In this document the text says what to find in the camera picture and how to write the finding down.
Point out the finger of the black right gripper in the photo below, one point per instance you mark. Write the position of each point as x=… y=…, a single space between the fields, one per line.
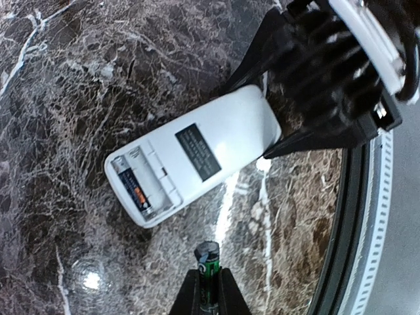
x=269 y=43

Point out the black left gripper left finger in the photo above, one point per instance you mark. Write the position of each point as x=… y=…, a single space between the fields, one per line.
x=187 y=301

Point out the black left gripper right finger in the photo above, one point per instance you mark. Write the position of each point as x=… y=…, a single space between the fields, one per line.
x=230 y=298

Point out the white and red remote control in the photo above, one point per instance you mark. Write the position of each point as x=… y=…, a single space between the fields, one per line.
x=185 y=158

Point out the green black battery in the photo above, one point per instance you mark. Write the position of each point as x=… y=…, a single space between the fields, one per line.
x=207 y=255
x=132 y=186

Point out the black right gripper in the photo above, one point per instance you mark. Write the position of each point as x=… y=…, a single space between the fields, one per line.
x=361 y=108

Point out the white slotted cable duct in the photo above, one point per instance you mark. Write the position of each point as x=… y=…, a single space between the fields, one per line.
x=374 y=225

